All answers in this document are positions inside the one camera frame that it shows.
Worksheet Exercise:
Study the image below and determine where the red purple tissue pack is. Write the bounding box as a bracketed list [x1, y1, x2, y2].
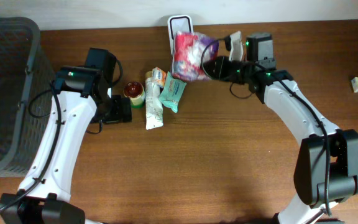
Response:
[171, 32, 219, 82]

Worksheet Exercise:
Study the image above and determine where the green lid jar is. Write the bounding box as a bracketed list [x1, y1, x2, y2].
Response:
[123, 82, 145, 108]

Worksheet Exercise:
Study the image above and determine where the white cream tube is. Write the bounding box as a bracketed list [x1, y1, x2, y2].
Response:
[145, 71, 163, 130]

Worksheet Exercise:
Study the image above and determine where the teal wipes packet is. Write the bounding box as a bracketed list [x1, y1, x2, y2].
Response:
[158, 72, 187, 113]

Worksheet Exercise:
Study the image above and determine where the small orange box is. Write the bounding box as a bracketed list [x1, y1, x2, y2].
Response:
[152, 67, 167, 88]

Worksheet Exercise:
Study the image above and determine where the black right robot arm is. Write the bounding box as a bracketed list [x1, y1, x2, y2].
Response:
[200, 32, 358, 223]

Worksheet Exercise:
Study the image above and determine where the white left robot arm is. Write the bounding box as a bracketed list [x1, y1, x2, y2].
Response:
[0, 48, 132, 224]

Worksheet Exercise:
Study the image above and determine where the white barcode scanner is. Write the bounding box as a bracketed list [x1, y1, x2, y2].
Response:
[167, 15, 193, 54]

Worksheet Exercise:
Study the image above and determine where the grey plastic mesh basket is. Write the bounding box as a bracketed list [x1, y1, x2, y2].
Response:
[0, 17, 55, 177]

